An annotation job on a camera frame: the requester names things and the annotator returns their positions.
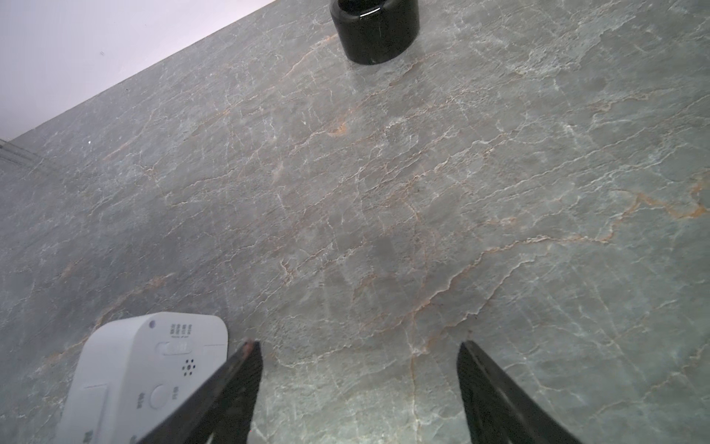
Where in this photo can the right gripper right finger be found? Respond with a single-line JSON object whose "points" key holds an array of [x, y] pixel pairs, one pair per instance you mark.
{"points": [[497, 409]]}

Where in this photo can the green potted plant black pot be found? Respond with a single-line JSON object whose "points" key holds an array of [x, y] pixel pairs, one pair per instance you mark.
{"points": [[373, 32]]}

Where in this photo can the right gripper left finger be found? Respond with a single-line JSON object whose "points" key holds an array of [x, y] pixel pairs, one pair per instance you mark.
{"points": [[222, 409]]}

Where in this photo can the white digital alarm clock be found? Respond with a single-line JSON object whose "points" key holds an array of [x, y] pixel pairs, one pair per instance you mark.
{"points": [[135, 372]]}

